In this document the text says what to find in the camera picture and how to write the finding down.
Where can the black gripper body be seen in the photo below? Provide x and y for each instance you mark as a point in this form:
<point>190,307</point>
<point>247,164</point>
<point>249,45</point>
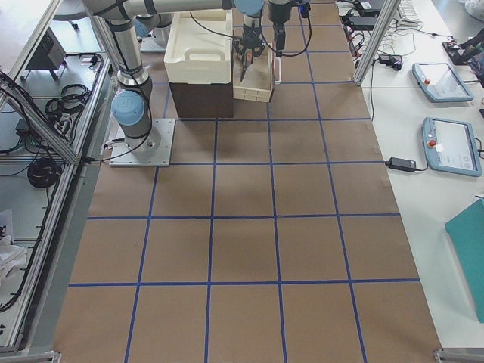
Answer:
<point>279,12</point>
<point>249,35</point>

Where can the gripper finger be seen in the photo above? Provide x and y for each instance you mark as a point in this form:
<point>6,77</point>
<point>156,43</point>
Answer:
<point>257,51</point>
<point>239,50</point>
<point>279,36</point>

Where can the grey orange scissors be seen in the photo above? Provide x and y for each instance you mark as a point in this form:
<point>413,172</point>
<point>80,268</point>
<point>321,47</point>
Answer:
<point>246,60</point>

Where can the light wooden drawer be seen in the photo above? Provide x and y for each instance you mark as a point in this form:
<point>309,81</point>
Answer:
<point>258,82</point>

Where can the cream drawer handle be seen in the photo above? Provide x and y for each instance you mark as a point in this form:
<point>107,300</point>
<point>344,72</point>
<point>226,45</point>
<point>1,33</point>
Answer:
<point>277,67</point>

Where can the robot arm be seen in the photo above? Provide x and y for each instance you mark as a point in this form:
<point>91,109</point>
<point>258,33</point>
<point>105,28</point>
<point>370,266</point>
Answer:
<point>132,107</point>
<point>252,11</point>

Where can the dark wooden drawer box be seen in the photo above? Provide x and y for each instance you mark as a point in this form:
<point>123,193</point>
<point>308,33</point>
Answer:
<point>201,101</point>

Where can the cream plastic tray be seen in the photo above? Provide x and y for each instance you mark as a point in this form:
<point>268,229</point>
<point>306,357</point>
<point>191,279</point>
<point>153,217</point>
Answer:
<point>199,47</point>

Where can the far blue teach pendant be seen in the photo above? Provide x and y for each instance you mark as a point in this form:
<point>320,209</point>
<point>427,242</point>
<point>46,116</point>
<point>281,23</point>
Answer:
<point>441,83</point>

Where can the blue teach pendant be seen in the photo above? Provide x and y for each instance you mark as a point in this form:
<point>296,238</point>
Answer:
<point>449,146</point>
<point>441,83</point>

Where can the small black adapter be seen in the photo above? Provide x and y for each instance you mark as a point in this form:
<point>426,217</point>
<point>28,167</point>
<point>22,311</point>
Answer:
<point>400,164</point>

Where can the near blue teach pendant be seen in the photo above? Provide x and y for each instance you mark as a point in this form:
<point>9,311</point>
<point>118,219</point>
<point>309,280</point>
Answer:
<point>449,146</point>

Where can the teal box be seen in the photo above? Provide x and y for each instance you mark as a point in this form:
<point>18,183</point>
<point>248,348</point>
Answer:
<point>466,232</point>

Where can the aluminium frame post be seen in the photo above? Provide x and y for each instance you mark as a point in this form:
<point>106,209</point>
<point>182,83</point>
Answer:
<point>381,26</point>

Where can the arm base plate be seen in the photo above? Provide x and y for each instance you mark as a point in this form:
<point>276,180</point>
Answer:
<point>155,151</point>

